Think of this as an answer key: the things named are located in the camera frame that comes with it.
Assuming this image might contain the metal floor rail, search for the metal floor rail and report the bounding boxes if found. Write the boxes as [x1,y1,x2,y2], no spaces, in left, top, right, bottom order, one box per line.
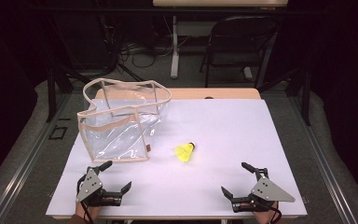
[0,92,74,224]
[287,92,358,224]

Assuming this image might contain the clear plastic bag beige trim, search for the clear plastic bag beige trim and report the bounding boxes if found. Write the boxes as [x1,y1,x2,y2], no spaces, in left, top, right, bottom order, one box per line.
[76,77,172,163]

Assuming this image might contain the black floor outlet frame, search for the black floor outlet frame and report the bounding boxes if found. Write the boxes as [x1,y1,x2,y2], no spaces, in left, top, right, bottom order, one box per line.
[48,125,69,141]

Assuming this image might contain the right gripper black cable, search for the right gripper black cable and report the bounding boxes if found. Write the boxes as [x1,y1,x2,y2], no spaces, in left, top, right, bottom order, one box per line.
[268,205,283,224]

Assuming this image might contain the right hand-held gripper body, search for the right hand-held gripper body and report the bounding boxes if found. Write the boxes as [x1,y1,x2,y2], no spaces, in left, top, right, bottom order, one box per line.
[231,167,296,213]

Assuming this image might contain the white-legged desk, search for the white-legged desk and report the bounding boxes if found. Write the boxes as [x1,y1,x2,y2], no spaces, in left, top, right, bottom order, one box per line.
[152,0,288,80]

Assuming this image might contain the person's right hand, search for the person's right hand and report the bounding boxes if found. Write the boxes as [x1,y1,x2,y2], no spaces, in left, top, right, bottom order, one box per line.
[252,202,279,224]

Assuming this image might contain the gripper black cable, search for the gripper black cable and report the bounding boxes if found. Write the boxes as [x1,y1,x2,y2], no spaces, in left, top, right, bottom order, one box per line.
[79,201,95,224]
[268,205,283,224]

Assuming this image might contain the person's left hand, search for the person's left hand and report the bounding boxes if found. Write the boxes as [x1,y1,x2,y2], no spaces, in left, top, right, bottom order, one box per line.
[75,202,102,223]

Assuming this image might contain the white table cover sheet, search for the white table cover sheet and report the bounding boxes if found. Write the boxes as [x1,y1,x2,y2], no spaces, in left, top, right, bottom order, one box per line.
[46,98,308,218]

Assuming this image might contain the black metal stand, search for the black metal stand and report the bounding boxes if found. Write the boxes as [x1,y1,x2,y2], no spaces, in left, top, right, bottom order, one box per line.
[257,66,312,127]
[45,65,91,123]

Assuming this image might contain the bundle of floor cables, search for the bundle of floor cables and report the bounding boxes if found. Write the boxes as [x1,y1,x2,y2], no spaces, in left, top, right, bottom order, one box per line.
[117,34,175,69]

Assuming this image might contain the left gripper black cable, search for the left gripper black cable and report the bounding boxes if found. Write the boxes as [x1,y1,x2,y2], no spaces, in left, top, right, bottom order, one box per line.
[79,201,95,224]

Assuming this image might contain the black folding chair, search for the black folding chair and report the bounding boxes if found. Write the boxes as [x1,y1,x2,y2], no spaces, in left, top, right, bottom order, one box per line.
[200,15,279,90]

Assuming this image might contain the yellow shuttlecock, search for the yellow shuttlecock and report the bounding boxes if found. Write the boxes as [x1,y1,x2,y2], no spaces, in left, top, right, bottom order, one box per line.
[174,142,196,163]

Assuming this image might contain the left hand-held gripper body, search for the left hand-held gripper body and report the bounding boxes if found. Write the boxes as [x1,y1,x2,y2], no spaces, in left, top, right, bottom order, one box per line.
[76,166,122,208]

